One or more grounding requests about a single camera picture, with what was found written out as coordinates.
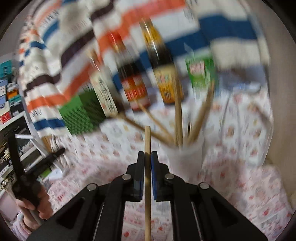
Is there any white electronic device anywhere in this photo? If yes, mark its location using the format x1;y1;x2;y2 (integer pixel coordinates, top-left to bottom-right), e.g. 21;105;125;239
232;82;262;93

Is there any clear cooking wine bottle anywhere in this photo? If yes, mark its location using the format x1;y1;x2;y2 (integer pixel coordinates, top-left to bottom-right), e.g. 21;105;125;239
87;50;119;117

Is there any white storage shelf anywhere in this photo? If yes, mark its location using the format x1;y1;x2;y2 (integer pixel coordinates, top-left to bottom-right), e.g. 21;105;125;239
0;58;47;193

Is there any long bamboo chopstick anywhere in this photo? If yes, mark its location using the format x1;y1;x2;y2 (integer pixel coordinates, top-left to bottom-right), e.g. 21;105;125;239
144;126;152;241

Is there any pile of wooden chopsticks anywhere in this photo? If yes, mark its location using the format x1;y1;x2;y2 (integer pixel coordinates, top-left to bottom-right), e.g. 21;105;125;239
109;70;215;146

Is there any green checkered box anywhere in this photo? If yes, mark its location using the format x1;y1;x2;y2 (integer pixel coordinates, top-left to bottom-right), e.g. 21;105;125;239
59;89;108;135

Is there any yellow-label oyster sauce bottle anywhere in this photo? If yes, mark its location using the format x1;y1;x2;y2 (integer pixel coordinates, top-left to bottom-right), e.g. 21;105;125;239
139;20;184;105

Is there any person's left hand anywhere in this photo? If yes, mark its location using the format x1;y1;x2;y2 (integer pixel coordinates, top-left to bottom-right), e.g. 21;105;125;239
15;185;53;230

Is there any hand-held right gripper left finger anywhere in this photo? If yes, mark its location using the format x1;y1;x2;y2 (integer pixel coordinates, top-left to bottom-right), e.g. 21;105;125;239
28;151;146;241

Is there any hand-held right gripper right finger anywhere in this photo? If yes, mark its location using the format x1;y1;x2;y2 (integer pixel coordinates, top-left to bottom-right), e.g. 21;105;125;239
151;151;269;241

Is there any striped hanging cloth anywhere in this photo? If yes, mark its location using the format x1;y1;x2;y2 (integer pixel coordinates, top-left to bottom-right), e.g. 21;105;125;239
17;0;271;137

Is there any brown board panel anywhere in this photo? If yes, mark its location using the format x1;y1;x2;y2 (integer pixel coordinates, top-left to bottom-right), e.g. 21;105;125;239
264;0;296;167

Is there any cartoon bear printed tablecloth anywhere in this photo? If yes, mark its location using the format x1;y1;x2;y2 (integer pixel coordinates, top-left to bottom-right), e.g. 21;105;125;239
42;86;294;241

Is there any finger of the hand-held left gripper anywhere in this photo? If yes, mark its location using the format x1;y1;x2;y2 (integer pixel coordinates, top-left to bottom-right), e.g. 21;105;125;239
23;148;66;178
7;133;25;184

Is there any translucent plastic cup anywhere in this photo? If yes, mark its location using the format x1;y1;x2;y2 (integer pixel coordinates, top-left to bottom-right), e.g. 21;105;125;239
165;130;205;183

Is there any green milk drink carton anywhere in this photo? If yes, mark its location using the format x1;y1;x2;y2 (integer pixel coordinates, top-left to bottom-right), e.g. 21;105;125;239
184;43;219;93

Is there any red-capped sesame oil bottle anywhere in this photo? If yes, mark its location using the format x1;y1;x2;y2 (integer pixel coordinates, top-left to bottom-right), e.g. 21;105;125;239
109;31;151;112

